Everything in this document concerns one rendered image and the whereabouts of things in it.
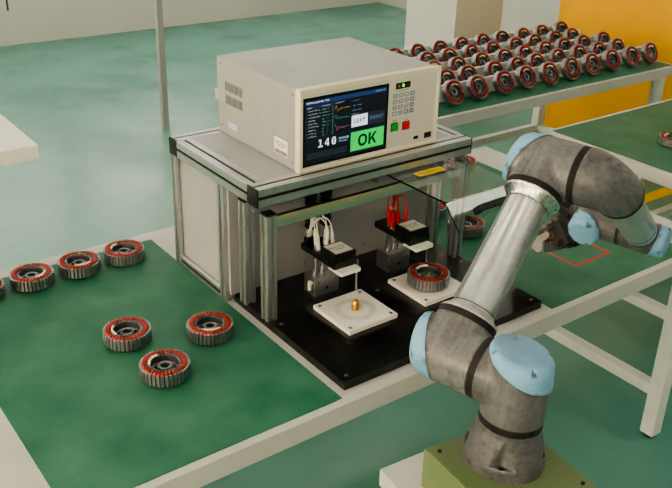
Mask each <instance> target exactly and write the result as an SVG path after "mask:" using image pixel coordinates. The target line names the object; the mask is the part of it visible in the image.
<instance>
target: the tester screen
mask: <svg viewBox="0 0 672 488"><path fill-rule="evenodd" d="M386 94H387V87H384V88H379V89H373V90H368V91H363V92H357V93H352V94H347V95H341V96H336V97H331V98H325V99H320V100H315V101H309V102H305V151H304V165H306V164H310V163H314V162H319V161H323V160H327V159H331V158H336V157H340V156H344V155H348V154H353V153H357V152H361V151H365V150H370V149H374V148H378V147H382V146H384V140H383V144H382V145H378V146H374V147H370V148H365V149H361V150H357V151H352V152H350V141H351V132H356V131H360V130H365V129H370V128H374V127H379V126H383V125H384V132H385V115H384V121H381V122H376V123H371V124H367V125H362V126H357V127H353V128H351V122H352V116H354V115H359V114H363V113H368V112H373V111H378V110H383V109H385V113H386ZM336 135H337V145H333V146H329V147H324V148H320V149H317V139H322V138H326V137H331V136H336ZM345 145H347V151H346V152H342V153H337V154H333V155H329V156H324V157H320V158H316V159H311V160H307V161H306V154H310V153H314V152H319V151H323V150H328V149H332V148H336V147H341V146H345Z"/></svg>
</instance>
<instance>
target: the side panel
mask: <svg viewBox="0 0 672 488"><path fill-rule="evenodd" d="M170 166H171V183H172V199H173V216H174V232H175V249H176V260H177V261H178V262H179V263H180V264H181V265H183V266H184V267H185V268H186V269H187V270H189V271H190V272H191V273H192V274H193V275H195V276H196V277H197V278H198V279H199V280H201V281H202V282H203V283H204V284H206V285H207V286H208V287H209V288H210V289H212V290H213V291H214V292H215V293H216V294H218V295H219V296H220V297H221V298H222V299H223V298H224V300H225V301H226V302H227V301H230V299H232V300H233V299H235V294H233V295H230V294H229V269H228V236H227V204H226V188H225V187H223V186H221V185H220V184H218V183H217V182H215V181H214V180H212V179H211V178H209V177H207V176H206V175H204V174H203V173H201V172H200V171H198V170H197V169H195V168H193V167H192V166H190V165H189V164H187V163H186V162H184V161H183V160H181V159H179V158H178V157H176V156H174V155H173V154H171V153H170Z"/></svg>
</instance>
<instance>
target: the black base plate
mask: <svg viewBox="0 0 672 488"><path fill-rule="evenodd" d="M425 253H426V250H423V251H420V252H417V253H416V252H414V251H412V250H411V249H410V253H409V265H408V266H406V267H403V268H400V269H397V270H394V271H391V272H388V273H387V272H386V271H384V270H383V269H381V268H379V267H378V266H376V264H377V249H376V250H373V251H370V252H366V253H363V254H360V255H357V256H356V257H357V259H358V260H359V267H361V271H359V272H358V290H359V289H361V290H363V291H364V292H366V293H367V294H369V295H370V296H372V297H373V298H375V299H376V300H378V301H379V302H381V303H383V304H384V305H386V306H387V307H389V308H390V309H392V310H393V311H395V312H396V313H398V316H397V318H395V319H392V320H389V321H387V322H384V323H382V324H379V325H376V326H374V327H371V328H368V329H366V330H363V331H360V332H358V333H355V334H353V335H350V336H349V335H348V334H347V333H345V332H344V331H342V330H341V329H340V328H338V327H337V326H336V325H334V324H333V323H332V322H330V321H329V320H327V319H326V318H325V317H323V316H322V315H321V314H319V313H318V312H317V311H315V310H314V309H313V305H315V304H318V303H321V302H324V301H327V300H330V299H333V298H336V297H339V296H342V295H344V294H347V293H350V292H353V291H354V288H355V273H353V274H350V275H347V276H344V277H340V276H339V281H338V290H335V291H332V292H329V293H326V294H323V295H320V296H318V297H314V296H312V295H311V294H310V293H308V292H307V291H306V290H304V272H303V273H300V274H297V275H294V276H291V277H288V278H285V279H281V280H278V281H277V319H276V320H273V319H271V321H270V322H266V321H265V319H262V318H261V286H259V287H256V302H254V303H252V302H250V304H248V305H245V304H244V302H241V301H240V293H237V294H235V302H236V303H238V304H239V305H240V306H241V307H242V308H244V309H245V310H246V311H247V312H249V313H250V314H251V315H252V316H253V317H255V318H256V319H257V320H258V321H260V322H261V323H262V324H263V325H264V326H266V327H267V328H268V329H269V330H271V331H272V332H273V333H274V334H275V335H277V336H278V337H279V338H280V339H282V340H283V341H284V342H285V343H286V344H288V345H289V346H290V347H291V348H293V349H294V350H295V351H296V352H297V353H299V354H300V355H301V356H302V357H304V358H305V359H306V360H307V361H309V362H310V363H311V364H312V365H313V366H315V367H316V368H317V369H318V370H320V371H321V372H322V373H323V374H324V375H326V376H327V377H328V378H329V379H331V380H332V381H333V382H334V383H335V384H337V385H338V386H339V387H340V388H342V389H343V390H344V391H345V390H347V389H349V388H352V387H354V386H357V385H359V384H361V383H364V382H366V381H368V380H371V379H373V378H376V377H378V376H380V375H383V374H385V373H387V372H390V371H392V370H395V369H397V368H399V367H402V366H404V365H406V364H409V363H411V362H410V357H409V351H410V341H411V337H412V333H413V330H414V328H415V325H416V323H417V321H418V320H419V318H420V317H421V316H422V315H423V314H424V313H425V312H427V311H434V312H437V310H438V308H439V306H440V304H441V303H442V302H444V301H448V300H451V299H453V297H454V296H453V297H450V298H447V299H445V300H442V301H440V302H437V303H434V304H432V305H429V306H426V307H425V306H423V305H422V304H420V303H418V302H417V301H415V300H414V299H412V298H411V297H409V296H407V295H406V294H404V293H403V292H401V291H399V290H398V289H396V288H395V287H393V286H392V285H390V284H388V279H391V278H394V277H397V276H399V275H402V274H405V273H407V270H408V268H409V267H410V266H411V265H413V264H416V263H421V262H425ZM428 262H430V263H431V262H433V263H437V264H440V265H442V266H444V267H446V268H447V269H448V270H449V271H450V277H452V278H453V279H455V280H457V281H459V282H460V283H461V282H462V280H463V278H464V276H465V274H466V273H467V271H468V269H469V267H470V265H471V262H470V261H468V260H466V259H464V258H462V257H460V256H456V257H455V258H452V257H451V255H447V249H446V248H444V247H442V246H440V245H438V244H436V243H433V247H432V248H429V253H428ZM541 303H542V301H541V300H539V299H538V298H536V297H534V296H532V295H530V294H528V293H527V292H525V291H523V290H521V289H519V288H517V287H515V286H514V285H512V286H511V287H510V289H509V291H508V293H507V295H506V297H505V299H504V301H503V303H502V305H501V307H500V309H499V311H498V313H497V315H496V317H495V319H494V324H495V326H496V327H497V326H499V325H501V324H504V323H506V322H508V321H511V320H513V319H516V318H518V317H520V316H523V315H525V314H527V313H530V312H532V311H535V310H537V309H539V308H541Z"/></svg>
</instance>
